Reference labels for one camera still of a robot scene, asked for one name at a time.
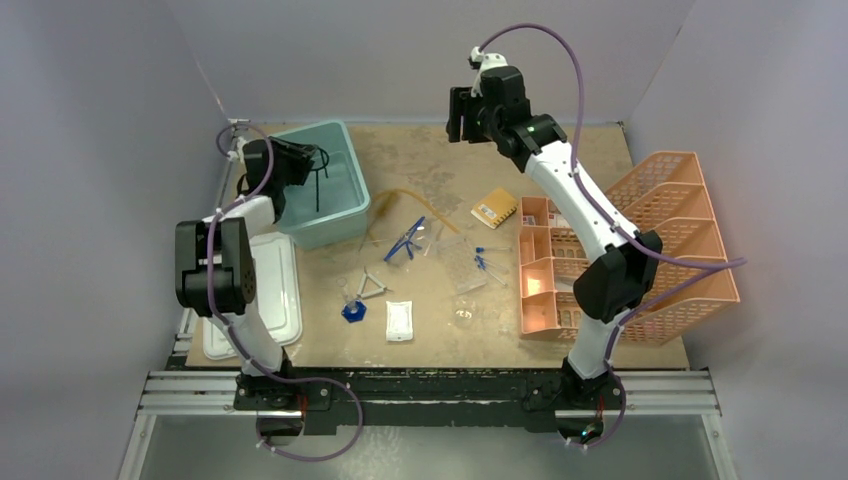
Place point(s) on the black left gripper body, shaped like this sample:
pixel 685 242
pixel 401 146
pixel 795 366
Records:
pixel 292 166

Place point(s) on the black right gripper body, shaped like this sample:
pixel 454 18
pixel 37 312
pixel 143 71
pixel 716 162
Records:
pixel 480 125

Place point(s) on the graduated cylinder blue base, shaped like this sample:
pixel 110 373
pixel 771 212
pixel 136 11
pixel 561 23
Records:
pixel 353 310

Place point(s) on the clear petri dish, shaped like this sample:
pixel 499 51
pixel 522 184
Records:
pixel 464 312

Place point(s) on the black metal tripod ring stand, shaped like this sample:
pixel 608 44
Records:
pixel 320 171

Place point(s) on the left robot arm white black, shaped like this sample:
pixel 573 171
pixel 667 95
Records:
pixel 215 272

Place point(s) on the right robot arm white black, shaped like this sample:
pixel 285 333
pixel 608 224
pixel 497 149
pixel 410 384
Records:
pixel 622 263

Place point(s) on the teal plastic bin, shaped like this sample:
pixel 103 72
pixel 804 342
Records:
pixel 345 198

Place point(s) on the white plastic bin lid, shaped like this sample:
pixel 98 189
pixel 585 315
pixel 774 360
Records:
pixel 278 297

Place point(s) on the yellow spiral notebook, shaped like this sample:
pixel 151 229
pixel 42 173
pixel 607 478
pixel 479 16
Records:
pixel 495 208

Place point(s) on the blue capped pipette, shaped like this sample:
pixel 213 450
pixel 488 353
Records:
pixel 486 249
pixel 485 267

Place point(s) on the blue safety glasses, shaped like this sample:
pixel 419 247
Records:
pixel 411 243

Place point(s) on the clear plastic tube rack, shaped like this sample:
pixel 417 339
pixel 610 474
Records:
pixel 459 259

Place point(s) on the clay pipe triangle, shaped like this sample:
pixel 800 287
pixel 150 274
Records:
pixel 370 286

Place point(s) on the orange plastic file organizer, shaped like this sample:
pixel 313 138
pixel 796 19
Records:
pixel 666 193

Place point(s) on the white sachet packet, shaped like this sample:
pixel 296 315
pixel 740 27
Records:
pixel 399 323

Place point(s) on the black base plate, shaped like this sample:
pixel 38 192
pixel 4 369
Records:
pixel 537 400

